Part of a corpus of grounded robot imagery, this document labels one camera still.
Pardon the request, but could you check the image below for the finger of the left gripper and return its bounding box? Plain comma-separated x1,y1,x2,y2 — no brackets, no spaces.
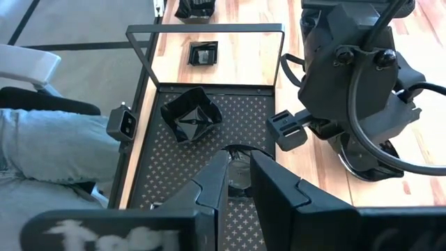
308,118,346,154
355,92,422,168

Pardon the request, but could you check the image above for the black metal table frame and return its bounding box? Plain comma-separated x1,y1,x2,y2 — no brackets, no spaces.
107,0,164,210

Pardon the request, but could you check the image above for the black table-level camera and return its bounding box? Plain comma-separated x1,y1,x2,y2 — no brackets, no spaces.
105,102,139,144

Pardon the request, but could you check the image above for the black perforated metal tray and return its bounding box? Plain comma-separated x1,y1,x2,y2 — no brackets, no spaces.
118,22,286,251

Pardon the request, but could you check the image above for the thick black cable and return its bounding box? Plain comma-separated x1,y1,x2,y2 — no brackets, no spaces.
347,0,446,177

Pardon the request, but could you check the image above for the black wavy square mini plate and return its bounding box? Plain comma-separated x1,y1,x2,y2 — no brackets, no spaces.
335,131,406,183
160,86,224,144
174,0,217,22

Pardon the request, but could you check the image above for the black small square mini plate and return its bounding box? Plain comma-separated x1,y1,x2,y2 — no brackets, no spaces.
187,40,220,67

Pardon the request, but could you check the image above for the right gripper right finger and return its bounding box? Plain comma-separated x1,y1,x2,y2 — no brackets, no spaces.
249,149,362,251

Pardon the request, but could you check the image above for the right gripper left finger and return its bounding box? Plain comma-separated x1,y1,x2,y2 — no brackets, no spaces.
155,149,231,251

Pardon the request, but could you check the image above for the person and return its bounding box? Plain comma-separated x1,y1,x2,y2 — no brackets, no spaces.
0,107,122,251

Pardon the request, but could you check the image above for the silver metal bracket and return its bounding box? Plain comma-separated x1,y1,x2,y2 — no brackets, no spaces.
152,0,166,18

